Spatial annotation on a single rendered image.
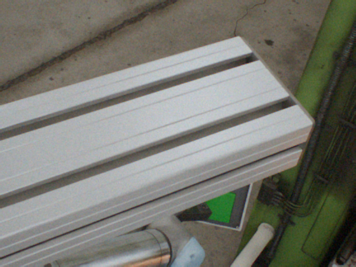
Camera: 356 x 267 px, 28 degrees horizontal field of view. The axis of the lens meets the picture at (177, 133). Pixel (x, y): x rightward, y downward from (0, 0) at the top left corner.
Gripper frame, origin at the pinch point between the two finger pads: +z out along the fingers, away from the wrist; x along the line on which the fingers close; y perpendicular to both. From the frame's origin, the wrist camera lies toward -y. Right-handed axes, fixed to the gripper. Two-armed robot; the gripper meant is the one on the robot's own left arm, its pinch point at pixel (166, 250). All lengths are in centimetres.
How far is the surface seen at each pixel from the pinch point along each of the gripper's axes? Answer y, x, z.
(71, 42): -52, -166, 93
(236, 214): -17.2, 1.2, -6.0
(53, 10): -54, -191, 93
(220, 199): -14.3, -2.4, -9.2
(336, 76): -42, -6, -35
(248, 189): -20.4, -0.7, -11.9
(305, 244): -49, 1, 28
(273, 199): -40.6, -9.0, 14.3
